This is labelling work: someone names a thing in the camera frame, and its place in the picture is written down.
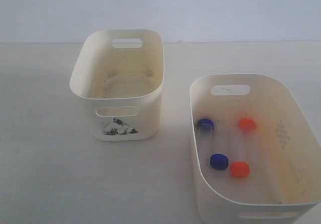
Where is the blue-capped clear tube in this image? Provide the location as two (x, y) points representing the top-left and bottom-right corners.
(196, 119), (215, 159)
(209, 132), (229, 171)

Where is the orange-capped clear tube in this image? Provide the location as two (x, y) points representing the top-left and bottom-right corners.
(232, 119), (256, 161)
(230, 137), (250, 178)

